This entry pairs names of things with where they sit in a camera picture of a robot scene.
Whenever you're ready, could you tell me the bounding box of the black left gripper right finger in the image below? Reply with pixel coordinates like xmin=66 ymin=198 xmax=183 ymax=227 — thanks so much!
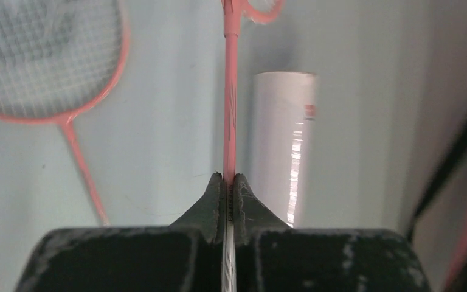
xmin=233 ymin=174 xmax=431 ymax=291

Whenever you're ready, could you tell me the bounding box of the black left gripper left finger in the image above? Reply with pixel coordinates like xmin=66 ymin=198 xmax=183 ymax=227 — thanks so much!
xmin=15 ymin=173 xmax=225 ymax=291

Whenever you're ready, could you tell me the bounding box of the white shuttlecock tube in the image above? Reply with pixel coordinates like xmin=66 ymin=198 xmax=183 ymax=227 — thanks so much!
xmin=248 ymin=71 xmax=318 ymax=228

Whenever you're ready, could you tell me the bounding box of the pink sport racket bag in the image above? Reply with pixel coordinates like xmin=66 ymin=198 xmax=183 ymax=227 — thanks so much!
xmin=406 ymin=113 xmax=467 ymax=291

